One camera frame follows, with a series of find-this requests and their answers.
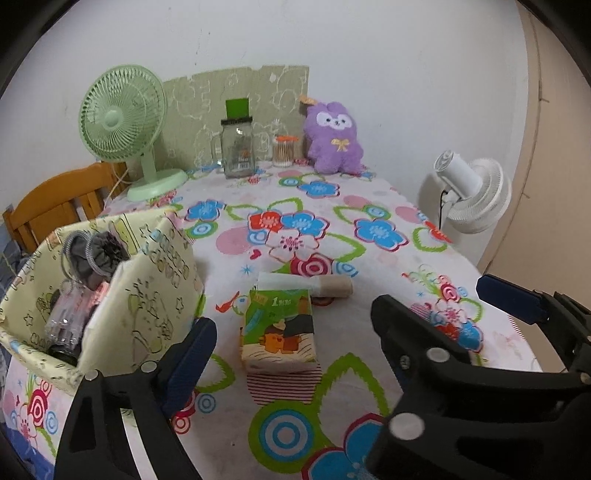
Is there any floral tablecloth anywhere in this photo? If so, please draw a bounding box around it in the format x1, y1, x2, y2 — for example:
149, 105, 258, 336
1, 166, 539, 479

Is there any beige rolled cloth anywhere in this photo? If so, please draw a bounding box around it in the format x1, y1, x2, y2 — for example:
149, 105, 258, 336
256, 272, 353, 298

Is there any clear plastic zip bag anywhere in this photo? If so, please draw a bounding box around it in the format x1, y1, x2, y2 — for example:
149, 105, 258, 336
45, 280, 110, 356

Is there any beige door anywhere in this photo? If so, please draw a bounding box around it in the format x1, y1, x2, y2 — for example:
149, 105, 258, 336
478, 7, 590, 305

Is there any yellow cartoon fabric storage box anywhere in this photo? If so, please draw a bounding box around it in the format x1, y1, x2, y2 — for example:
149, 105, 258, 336
1, 208, 204, 393

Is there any green tissue pack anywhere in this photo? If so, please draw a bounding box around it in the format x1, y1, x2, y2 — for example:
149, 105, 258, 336
240, 289, 318, 374

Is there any toothpick jar orange lid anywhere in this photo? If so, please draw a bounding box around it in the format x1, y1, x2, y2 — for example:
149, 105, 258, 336
271, 135, 298, 168

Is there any white standing fan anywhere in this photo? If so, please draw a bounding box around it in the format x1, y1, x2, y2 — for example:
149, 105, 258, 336
418, 150, 512, 243

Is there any purple plush toy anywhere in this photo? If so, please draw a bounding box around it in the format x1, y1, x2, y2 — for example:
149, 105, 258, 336
304, 102, 363, 176

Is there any blue plaid bedding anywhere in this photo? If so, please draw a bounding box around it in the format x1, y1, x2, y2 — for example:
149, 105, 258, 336
0, 223, 28, 297

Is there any glass jar green lid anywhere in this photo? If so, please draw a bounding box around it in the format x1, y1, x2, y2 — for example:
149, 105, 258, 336
211, 98, 256, 179

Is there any green desk fan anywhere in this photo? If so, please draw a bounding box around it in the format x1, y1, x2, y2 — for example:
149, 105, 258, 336
78, 65, 188, 202

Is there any wooden chair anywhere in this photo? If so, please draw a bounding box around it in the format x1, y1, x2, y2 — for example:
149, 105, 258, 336
3, 161, 129, 253

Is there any green patterned wall board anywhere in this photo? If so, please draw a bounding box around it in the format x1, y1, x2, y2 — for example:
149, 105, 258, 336
154, 65, 310, 170

